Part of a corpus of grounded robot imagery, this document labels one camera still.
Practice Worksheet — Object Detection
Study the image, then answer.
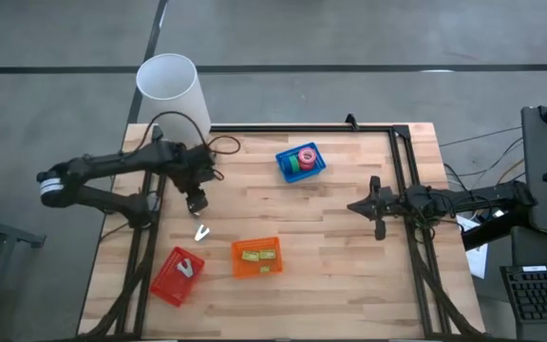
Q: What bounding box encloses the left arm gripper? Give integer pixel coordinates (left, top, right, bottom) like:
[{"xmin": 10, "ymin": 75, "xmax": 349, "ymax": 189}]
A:
[{"xmin": 168, "ymin": 142, "xmax": 218, "ymax": 216}]

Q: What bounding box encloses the blue plastic basket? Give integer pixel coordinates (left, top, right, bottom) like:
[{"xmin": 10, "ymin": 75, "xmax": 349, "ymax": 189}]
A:
[{"xmin": 274, "ymin": 142, "xmax": 328, "ymax": 184}]

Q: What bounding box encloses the black desk support bar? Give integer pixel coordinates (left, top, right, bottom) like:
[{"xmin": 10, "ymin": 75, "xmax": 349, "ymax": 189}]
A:
[{"xmin": 461, "ymin": 208, "xmax": 531, "ymax": 252}]

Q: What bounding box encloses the orange plastic basket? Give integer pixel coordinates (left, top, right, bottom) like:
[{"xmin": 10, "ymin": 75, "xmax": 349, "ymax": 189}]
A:
[{"xmin": 230, "ymin": 236, "xmax": 284, "ymax": 280}]

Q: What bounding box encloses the white paper sheet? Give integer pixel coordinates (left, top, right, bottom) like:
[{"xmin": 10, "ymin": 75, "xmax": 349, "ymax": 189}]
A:
[{"xmin": 454, "ymin": 214, "xmax": 489, "ymax": 280}]

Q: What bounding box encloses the black metal table frame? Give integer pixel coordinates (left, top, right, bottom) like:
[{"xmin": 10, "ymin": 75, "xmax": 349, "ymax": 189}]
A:
[{"xmin": 78, "ymin": 113, "xmax": 483, "ymax": 342}]

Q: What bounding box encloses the red plastic basket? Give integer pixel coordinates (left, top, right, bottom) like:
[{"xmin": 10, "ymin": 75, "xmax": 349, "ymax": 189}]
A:
[{"xmin": 149, "ymin": 245, "xmax": 206, "ymax": 309}]

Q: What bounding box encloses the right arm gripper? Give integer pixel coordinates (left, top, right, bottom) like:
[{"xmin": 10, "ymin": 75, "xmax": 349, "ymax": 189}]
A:
[{"xmin": 348, "ymin": 175, "xmax": 410, "ymax": 242}]

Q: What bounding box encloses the black floor cable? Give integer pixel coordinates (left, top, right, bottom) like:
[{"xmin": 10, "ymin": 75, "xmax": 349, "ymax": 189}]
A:
[{"xmin": 438, "ymin": 124, "xmax": 524, "ymax": 148}]

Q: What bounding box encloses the dark grey desk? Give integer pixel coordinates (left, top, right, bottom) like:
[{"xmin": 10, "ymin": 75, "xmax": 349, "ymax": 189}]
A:
[{"xmin": 486, "ymin": 225, "xmax": 547, "ymax": 342}]

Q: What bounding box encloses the white cylindrical bin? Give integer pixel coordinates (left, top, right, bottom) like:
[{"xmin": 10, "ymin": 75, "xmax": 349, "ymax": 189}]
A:
[{"xmin": 135, "ymin": 52, "xmax": 213, "ymax": 146}]

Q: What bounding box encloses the pink tape roll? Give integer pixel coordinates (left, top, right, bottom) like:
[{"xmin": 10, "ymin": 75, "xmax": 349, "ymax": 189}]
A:
[{"xmin": 297, "ymin": 146, "xmax": 318, "ymax": 167}]

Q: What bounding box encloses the black keyboard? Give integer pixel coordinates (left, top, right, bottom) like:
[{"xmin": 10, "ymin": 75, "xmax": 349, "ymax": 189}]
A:
[{"xmin": 500, "ymin": 263, "xmax": 547, "ymax": 325}]

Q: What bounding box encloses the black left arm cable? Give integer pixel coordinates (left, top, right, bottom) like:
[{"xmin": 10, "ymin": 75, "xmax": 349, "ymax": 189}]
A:
[{"xmin": 135, "ymin": 110, "xmax": 242, "ymax": 158}]

